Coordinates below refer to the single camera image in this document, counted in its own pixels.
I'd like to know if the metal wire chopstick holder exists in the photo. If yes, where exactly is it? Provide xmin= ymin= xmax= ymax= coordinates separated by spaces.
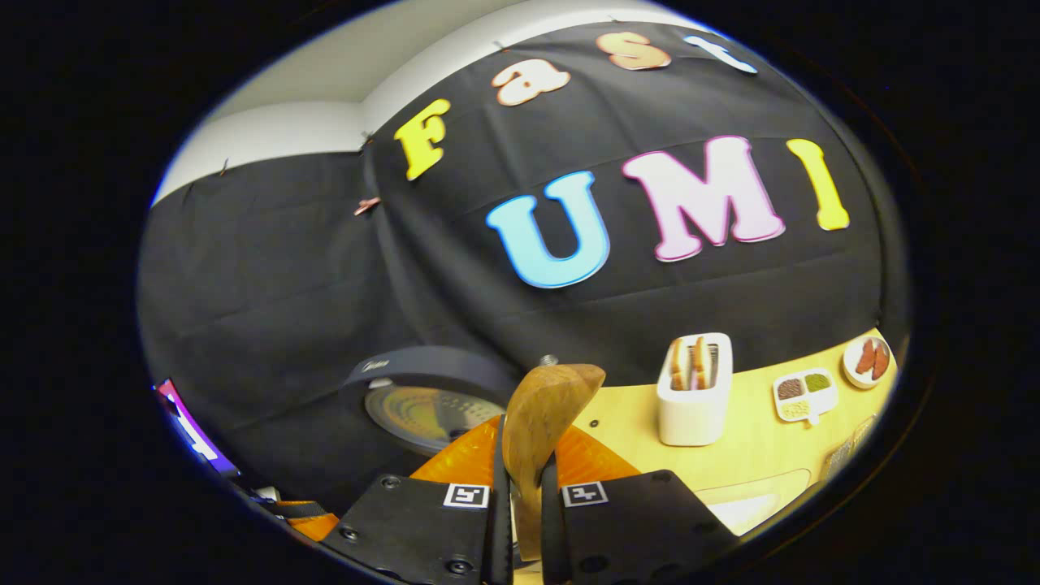
xmin=821 ymin=414 xmax=878 ymax=480

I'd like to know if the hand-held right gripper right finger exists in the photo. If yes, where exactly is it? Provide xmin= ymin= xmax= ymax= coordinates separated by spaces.
xmin=540 ymin=427 xmax=740 ymax=585

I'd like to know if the black backdrop cloth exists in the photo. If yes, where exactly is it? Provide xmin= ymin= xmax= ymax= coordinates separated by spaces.
xmin=136 ymin=20 xmax=907 ymax=521

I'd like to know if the white round plate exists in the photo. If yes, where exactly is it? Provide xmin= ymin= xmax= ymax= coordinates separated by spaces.
xmin=842 ymin=335 xmax=893 ymax=390

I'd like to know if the white divided dish of beans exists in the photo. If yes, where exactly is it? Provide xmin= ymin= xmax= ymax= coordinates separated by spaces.
xmin=772 ymin=368 xmax=839 ymax=427

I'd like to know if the white toaster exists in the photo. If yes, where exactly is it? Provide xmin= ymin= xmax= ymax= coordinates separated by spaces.
xmin=656 ymin=331 xmax=734 ymax=448

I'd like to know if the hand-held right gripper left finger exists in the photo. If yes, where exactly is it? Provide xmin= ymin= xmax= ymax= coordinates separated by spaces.
xmin=321 ymin=414 xmax=514 ymax=585

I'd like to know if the black rice cooker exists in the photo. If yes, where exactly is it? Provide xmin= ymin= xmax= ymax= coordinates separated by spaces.
xmin=340 ymin=345 xmax=521 ymax=460

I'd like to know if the wooden spoon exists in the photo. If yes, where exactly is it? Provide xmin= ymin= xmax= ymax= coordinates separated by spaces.
xmin=501 ymin=363 xmax=607 ymax=561

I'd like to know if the clear box of rice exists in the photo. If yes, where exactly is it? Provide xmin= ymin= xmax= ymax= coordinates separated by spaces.
xmin=695 ymin=467 xmax=813 ymax=537

